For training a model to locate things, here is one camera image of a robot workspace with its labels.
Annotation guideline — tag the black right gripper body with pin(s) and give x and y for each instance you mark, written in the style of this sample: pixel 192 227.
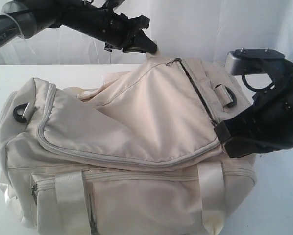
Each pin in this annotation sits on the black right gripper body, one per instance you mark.
pixel 269 121

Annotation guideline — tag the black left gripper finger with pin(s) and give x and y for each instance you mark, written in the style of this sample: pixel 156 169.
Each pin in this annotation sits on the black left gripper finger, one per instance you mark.
pixel 140 43

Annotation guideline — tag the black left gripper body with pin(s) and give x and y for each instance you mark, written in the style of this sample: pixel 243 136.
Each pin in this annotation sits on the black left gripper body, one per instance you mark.
pixel 119 29

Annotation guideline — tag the cream fabric duffel bag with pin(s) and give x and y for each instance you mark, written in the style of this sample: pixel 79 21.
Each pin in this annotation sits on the cream fabric duffel bag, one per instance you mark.
pixel 137 156

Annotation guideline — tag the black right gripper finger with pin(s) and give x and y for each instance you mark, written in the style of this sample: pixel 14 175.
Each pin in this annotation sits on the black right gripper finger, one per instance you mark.
pixel 237 129
pixel 239 148

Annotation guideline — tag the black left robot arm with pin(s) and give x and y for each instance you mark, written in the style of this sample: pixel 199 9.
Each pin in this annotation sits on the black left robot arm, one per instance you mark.
pixel 26 18

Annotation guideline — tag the white backdrop curtain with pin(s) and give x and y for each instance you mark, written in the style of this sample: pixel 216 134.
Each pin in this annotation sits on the white backdrop curtain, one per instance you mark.
pixel 207 29

